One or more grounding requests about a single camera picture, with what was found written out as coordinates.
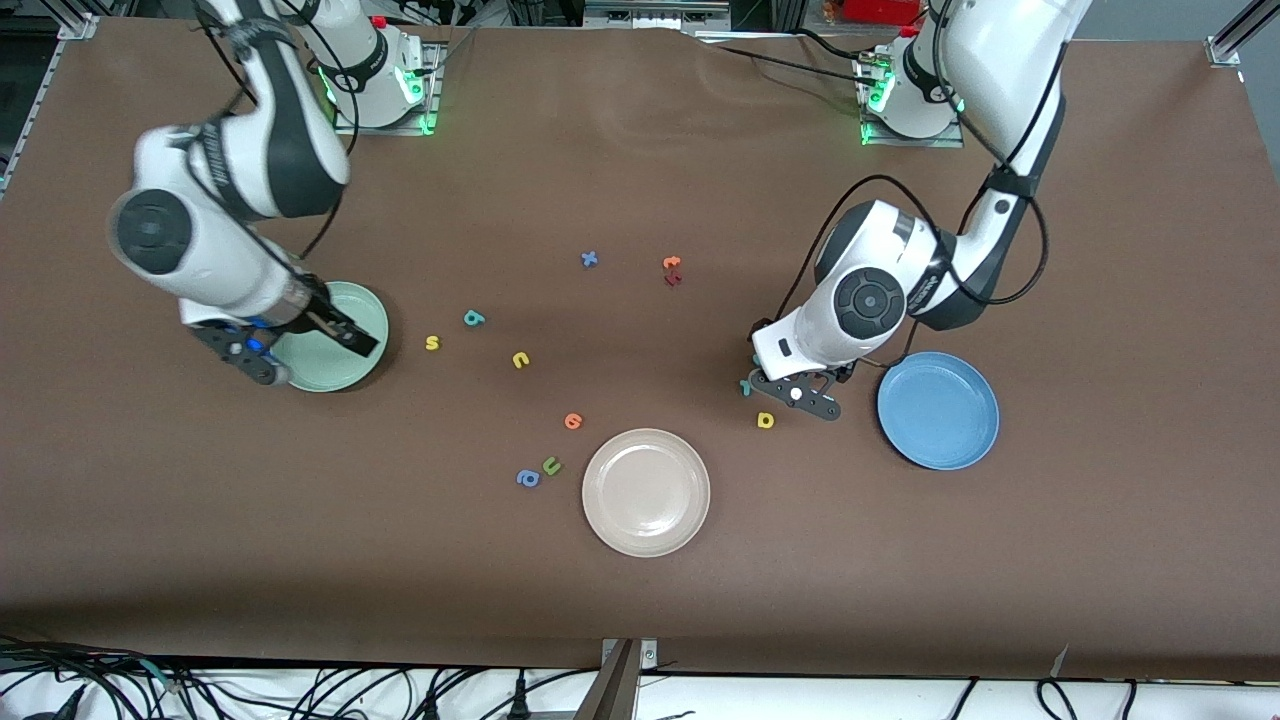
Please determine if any pale green plate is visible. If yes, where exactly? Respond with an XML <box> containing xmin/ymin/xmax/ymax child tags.
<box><xmin>272</xmin><ymin>281</ymin><xmax>390</xmax><ymax>393</ymax></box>

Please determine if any blue plate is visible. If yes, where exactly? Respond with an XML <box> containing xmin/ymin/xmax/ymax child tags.
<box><xmin>877</xmin><ymin>351</ymin><xmax>1000</xmax><ymax>471</ymax></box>

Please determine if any brown table cover sheet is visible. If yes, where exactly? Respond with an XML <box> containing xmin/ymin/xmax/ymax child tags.
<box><xmin>0</xmin><ymin>15</ymin><xmax>1280</xmax><ymax>683</ymax></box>

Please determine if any beige plate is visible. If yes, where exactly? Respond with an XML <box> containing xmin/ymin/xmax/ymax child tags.
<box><xmin>581</xmin><ymin>428</ymin><xmax>712</xmax><ymax>558</ymax></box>

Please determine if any red box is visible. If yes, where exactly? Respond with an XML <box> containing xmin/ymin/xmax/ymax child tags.
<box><xmin>838</xmin><ymin>0</ymin><xmax>923</xmax><ymax>26</ymax></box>

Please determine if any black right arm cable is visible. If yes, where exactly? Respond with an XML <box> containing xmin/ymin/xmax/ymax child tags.
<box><xmin>195</xmin><ymin>0</ymin><xmax>363</xmax><ymax>263</ymax></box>

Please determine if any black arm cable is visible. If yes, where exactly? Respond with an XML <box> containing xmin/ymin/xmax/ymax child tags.
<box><xmin>195</xmin><ymin>0</ymin><xmax>363</xmax><ymax>263</ymax></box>
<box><xmin>752</xmin><ymin>35</ymin><xmax>1066</xmax><ymax>346</ymax></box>

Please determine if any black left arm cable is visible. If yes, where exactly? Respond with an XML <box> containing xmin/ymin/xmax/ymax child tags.
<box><xmin>752</xmin><ymin>35</ymin><xmax>1066</xmax><ymax>346</ymax></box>

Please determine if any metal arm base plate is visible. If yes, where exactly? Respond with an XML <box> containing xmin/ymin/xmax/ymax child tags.
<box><xmin>857</xmin><ymin>50</ymin><xmax>966</xmax><ymax>149</ymax></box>
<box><xmin>333</xmin><ymin>40</ymin><xmax>443</xmax><ymax>136</ymax></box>

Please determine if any black table cable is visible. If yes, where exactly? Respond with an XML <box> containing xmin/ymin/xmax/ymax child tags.
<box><xmin>790</xmin><ymin>28</ymin><xmax>876</xmax><ymax>63</ymax></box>
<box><xmin>700</xmin><ymin>40</ymin><xmax>871</xmax><ymax>86</ymax></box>

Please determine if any aluminium frame rail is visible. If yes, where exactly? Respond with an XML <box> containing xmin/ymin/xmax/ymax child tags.
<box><xmin>0</xmin><ymin>35</ymin><xmax>66</xmax><ymax>196</ymax></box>

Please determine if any grey metal rail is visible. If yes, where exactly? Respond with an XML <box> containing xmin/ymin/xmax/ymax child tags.
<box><xmin>583</xmin><ymin>0</ymin><xmax>733</xmax><ymax>31</ymax></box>

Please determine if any aluminium profile post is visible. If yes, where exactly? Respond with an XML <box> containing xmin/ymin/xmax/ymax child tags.
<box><xmin>573</xmin><ymin>638</ymin><xmax>641</xmax><ymax>720</ymax></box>

